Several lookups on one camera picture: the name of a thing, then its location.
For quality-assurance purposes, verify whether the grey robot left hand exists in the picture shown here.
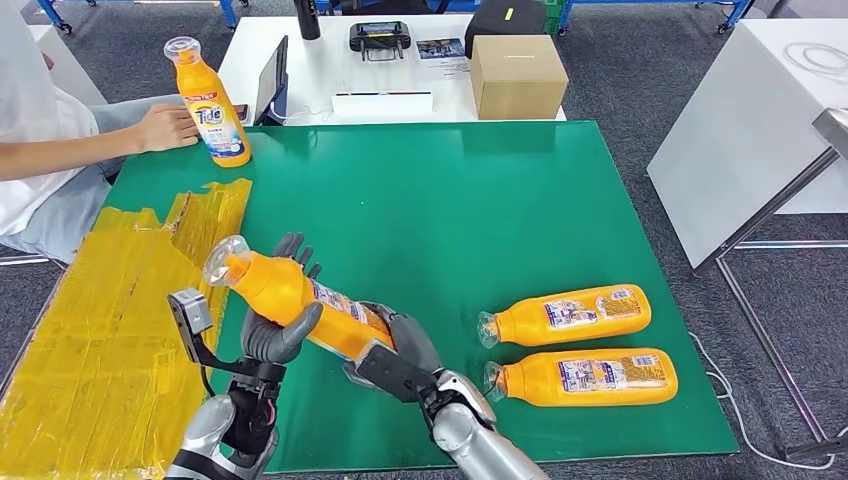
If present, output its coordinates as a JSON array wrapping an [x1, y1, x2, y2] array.
[[239, 231, 325, 366]]

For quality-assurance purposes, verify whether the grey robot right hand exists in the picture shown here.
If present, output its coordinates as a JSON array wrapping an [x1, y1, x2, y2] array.
[[342, 301, 444, 392]]

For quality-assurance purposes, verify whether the person's right hand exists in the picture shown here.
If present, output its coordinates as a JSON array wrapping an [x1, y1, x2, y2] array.
[[132, 103, 201, 154]]

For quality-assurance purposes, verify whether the orange detergent bottle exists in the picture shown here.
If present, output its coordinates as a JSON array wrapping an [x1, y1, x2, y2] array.
[[163, 36, 252, 169], [482, 347, 680, 408], [476, 284, 653, 350], [203, 235, 397, 362]]

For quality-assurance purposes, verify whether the white cabinet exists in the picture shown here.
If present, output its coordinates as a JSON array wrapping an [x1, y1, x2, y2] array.
[[29, 25, 107, 107]]

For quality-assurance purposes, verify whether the person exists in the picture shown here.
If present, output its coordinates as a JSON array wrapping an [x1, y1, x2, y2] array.
[[0, 0, 207, 265]]

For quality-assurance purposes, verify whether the dark tablet in cover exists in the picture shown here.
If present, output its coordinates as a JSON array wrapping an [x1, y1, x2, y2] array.
[[253, 35, 290, 127]]

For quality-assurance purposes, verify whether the yellow taped cardboard sheet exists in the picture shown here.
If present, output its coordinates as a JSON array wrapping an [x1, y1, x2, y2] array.
[[0, 177, 253, 480]]

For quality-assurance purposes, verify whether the black flask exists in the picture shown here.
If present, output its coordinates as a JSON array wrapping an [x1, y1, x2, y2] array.
[[293, 0, 322, 41]]

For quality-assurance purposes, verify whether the long white box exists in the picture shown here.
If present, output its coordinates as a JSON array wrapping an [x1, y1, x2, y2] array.
[[330, 91, 434, 124]]

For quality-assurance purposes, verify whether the black handheld controller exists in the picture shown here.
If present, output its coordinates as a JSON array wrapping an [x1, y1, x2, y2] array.
[[348, 21, 412, 63]]

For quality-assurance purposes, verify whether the brown cardboard box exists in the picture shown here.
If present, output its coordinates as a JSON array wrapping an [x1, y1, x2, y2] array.
[[469, 34, 570, 121]]

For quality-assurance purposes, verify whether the printed leaflet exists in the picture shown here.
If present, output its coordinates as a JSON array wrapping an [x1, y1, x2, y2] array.
[[415, 37, 470, 74]]

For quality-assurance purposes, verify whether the black bag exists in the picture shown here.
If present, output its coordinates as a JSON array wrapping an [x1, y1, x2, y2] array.
[[463, 0, 549, 60]]

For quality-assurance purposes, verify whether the green plastic crate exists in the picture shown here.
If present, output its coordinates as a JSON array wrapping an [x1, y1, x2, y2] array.
[[543, 0, 571, 38]]

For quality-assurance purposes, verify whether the white side table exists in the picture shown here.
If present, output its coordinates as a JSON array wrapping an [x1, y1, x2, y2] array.
[[646, 17, 848, 270]]

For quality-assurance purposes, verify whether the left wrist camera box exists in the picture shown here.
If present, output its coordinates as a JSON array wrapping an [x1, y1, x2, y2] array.
[[166, 287, 215, 364]]

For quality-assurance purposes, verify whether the blue metal rack frame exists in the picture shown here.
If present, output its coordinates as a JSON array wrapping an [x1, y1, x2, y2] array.
[[556, 0, 757, 36], [36, 0, 240, 34]]

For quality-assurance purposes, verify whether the thin white charging cable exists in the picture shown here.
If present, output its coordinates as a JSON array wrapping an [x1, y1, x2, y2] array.
[[281, 102, 333, 126]]

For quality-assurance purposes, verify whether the white floor cable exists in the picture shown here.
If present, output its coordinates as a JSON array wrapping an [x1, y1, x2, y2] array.
[[687, 329, 848, 472]]

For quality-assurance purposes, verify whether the coiled white cable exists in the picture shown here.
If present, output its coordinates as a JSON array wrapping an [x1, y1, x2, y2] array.
[[783, 41, 848, 84]]

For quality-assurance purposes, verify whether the metal side table frame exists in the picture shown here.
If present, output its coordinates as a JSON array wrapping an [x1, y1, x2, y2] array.
[[692, 107, 848, 462]]

